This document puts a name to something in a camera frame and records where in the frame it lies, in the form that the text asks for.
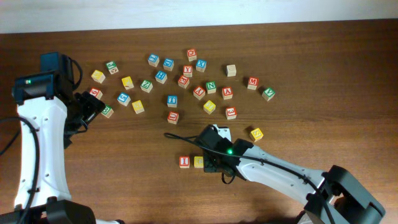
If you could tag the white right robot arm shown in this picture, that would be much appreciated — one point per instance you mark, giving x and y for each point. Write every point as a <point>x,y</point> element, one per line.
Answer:
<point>333,196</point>

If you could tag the green V block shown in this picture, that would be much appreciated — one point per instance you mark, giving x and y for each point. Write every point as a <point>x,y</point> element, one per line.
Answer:
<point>268,94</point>

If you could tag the yellow block far left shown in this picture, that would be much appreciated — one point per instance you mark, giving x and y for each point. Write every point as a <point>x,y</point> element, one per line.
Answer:
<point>98,76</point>

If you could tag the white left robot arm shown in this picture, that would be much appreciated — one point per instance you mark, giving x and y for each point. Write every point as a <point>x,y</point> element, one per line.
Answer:
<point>50,112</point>

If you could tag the red C block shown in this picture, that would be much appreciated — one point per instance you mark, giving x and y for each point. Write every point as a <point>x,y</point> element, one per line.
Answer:
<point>191,55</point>

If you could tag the blue D block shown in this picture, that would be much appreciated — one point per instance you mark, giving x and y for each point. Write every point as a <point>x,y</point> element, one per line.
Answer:
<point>168,64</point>

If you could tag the green Z block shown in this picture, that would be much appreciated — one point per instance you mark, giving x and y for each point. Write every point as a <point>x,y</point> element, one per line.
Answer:
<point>146,86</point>

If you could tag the plain wooden block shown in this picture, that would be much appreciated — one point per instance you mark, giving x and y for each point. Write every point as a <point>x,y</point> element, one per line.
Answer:
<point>231,70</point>

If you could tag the blue T block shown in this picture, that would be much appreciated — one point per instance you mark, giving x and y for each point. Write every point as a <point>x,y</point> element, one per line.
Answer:
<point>172,101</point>

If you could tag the red I block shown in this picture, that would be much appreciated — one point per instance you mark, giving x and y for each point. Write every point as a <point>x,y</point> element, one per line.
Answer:
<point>184,162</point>

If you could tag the blue X block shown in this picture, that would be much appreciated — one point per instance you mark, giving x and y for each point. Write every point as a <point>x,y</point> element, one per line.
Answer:
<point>201,65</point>

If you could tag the red Y block upper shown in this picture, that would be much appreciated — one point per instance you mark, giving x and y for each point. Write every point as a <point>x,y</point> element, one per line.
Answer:
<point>188,70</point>

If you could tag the red U block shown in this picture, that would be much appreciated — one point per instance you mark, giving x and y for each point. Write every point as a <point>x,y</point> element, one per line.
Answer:
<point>173,117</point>

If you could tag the yellow K block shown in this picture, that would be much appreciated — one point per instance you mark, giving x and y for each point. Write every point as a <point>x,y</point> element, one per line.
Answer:
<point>256,134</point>

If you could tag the blue L block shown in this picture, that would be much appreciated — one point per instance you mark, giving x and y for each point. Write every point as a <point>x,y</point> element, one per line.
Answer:
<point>153,60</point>

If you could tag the red y block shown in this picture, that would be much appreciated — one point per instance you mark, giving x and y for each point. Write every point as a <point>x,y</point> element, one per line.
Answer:
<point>199,92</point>
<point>188,70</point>

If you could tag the red E block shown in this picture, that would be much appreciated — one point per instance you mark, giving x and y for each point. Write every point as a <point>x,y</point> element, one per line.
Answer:
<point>183,81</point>

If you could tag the yellow C block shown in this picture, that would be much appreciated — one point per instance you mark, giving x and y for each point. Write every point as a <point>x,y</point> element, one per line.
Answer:
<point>198,162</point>

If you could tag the red 3 block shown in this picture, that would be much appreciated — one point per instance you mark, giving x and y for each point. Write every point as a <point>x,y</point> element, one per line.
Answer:
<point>231,113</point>

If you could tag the red M block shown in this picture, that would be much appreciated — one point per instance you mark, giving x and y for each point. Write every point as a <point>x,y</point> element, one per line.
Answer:
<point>252,83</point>

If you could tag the green J block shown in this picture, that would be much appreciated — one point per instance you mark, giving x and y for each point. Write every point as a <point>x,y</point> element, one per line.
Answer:
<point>112,67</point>

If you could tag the yellow X block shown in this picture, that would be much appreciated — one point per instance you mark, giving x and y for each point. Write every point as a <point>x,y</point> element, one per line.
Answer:
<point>127,83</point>

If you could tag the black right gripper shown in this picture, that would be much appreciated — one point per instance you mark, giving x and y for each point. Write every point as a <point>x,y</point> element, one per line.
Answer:
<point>208,165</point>

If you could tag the red 6 block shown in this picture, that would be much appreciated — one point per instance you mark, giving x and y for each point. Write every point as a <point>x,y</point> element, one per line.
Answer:
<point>96,93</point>

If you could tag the green B block right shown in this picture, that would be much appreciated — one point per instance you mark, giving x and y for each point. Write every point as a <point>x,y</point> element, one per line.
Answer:
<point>107,112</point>

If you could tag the red A block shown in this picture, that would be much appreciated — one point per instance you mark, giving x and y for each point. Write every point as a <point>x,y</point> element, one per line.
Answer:
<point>227,93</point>

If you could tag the yellow E block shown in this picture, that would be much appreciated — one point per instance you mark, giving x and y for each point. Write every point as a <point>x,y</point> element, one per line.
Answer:
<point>209,107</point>

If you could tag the green N block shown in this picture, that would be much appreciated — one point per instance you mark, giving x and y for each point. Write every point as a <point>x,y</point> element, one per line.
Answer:
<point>211,87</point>

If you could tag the red Y block lower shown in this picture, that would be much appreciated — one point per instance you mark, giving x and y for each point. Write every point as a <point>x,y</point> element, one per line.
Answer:
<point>199,92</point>

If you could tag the blue H block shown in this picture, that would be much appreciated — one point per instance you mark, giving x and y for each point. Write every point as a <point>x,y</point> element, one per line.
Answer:
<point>161,77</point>

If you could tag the blue 5 block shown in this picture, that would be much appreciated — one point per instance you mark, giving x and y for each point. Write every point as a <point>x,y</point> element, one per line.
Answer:
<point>123,99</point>

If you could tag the yellow S block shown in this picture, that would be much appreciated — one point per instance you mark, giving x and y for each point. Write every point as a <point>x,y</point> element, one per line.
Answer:
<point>138,106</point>

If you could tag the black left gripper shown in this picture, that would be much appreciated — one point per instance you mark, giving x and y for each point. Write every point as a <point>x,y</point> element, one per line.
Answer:
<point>94,106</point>

